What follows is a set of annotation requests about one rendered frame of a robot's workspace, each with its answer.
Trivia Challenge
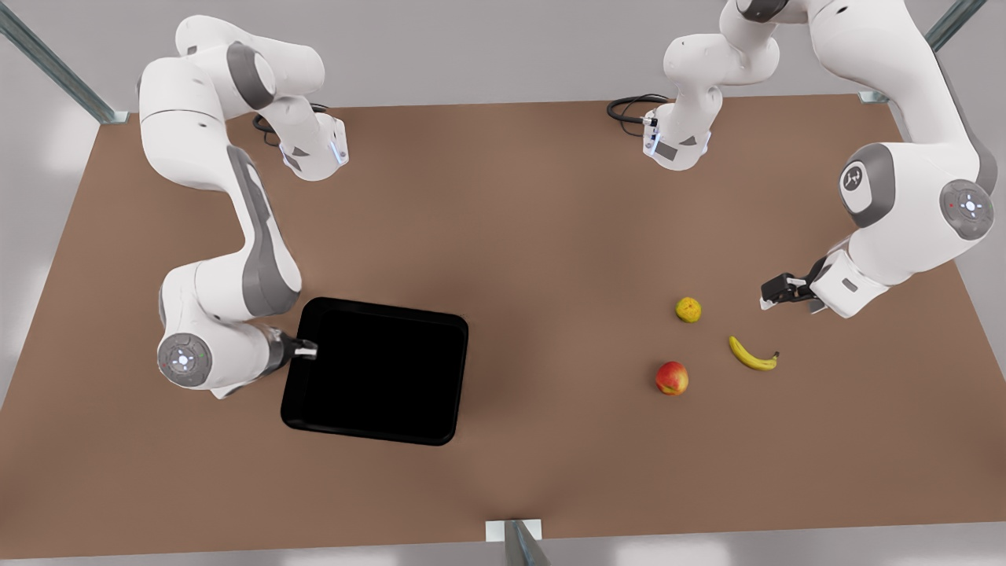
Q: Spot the black rectangular tray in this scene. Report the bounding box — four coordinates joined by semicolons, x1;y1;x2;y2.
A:
281;296;470;447

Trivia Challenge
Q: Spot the yellow banana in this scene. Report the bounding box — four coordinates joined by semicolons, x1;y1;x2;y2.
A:
728;336;780;372

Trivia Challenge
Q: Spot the red yellow apple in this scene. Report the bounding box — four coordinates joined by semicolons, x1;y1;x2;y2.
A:
655;361;690;396

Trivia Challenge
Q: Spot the black cable loop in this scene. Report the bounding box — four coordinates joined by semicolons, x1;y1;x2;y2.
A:
251;102;331;149
607;94;670;139

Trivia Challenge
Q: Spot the silver frame post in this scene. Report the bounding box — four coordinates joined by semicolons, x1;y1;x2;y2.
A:
0;4;130;126
858;0;988;105
486;519;553;566

